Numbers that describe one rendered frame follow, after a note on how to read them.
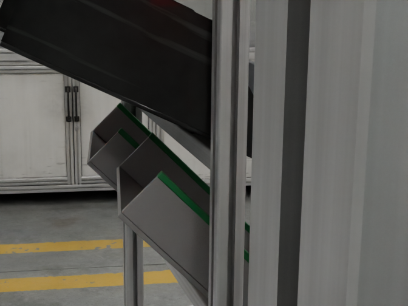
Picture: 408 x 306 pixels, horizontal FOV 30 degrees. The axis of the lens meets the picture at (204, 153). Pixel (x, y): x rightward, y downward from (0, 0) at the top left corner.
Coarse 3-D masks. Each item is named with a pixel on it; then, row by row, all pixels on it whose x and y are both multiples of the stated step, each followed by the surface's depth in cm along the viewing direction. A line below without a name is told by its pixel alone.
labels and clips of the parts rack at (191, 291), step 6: (192, 132) 58; (162, 258) 69; (168, 264) 67; (174, 270) 65; (174, 276) 65; (180, 276) 63; (180, 282) 63; (186, 282) 61; (186, 288) 61; (192, 288) 60; (186, 294) 61; (192, 294) 59; (198, 294) 58; (192, 300) 60; (198, 300) 58; (204, 300) 57
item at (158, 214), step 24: (144, 144) 65; (120, 168) 65; (144, 168) 66; (168, 168) 66; (120, 192) 58; (144, 192) 53; (168, 192) 53; (192, 192) 67; (120, 216) 53; (144, 216) 54; (168, 216) 54; (192, 216) 54; (144, 240) 54; (168, 240) 54; (192, 240) 54; (192, 264) 55
